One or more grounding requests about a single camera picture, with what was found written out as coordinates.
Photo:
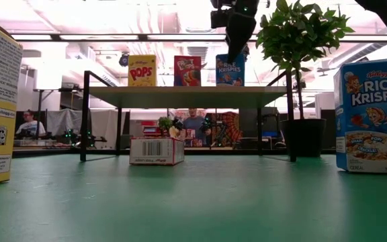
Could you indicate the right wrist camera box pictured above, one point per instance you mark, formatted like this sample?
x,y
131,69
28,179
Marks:
x,y
218,19

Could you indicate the blue Rice Krispies cereal box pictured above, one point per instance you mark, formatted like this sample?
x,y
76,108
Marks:
x,y
228,72
371,117

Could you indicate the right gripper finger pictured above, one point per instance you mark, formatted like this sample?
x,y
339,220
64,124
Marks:
x,y
238,33

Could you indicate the black equipment rack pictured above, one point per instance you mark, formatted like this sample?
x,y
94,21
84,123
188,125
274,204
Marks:
x,y
247,124

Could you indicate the red Froot Loops cereal box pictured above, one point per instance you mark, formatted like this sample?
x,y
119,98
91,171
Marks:
x,y
187,71
156,151

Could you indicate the green plant in black pot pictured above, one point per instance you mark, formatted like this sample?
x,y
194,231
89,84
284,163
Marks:
x,y
297,33

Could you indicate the wooden shelf with black legs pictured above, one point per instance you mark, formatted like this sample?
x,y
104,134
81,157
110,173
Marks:
x,y
193,97

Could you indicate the orange web patterned panel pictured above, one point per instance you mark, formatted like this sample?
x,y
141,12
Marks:
x,y
234,129

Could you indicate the person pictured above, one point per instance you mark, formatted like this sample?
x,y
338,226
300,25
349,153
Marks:
x,y
193,126
30,127

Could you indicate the black table frame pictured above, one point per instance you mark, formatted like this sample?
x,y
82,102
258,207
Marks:
x,y
213,152

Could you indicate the long overhead light bar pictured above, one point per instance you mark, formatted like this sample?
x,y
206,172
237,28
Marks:
x,y
143,37

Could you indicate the green table mat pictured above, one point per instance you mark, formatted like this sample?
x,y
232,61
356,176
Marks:
x,y
193,208

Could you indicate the ceiling air vent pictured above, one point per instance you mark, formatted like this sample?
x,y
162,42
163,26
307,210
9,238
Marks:
x,y
197,53

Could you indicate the red background rack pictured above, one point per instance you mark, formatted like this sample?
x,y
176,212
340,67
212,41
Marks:
x,y
151,130

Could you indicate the small background potted plant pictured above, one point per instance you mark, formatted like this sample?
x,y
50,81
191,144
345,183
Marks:
x,y
165,122

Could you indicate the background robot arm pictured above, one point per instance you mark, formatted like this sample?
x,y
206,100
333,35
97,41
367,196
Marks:
x,y
210,124
177,123
89,139

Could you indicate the black hanging ceiling lamp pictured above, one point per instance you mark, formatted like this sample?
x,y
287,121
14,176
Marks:
x,y
124,60

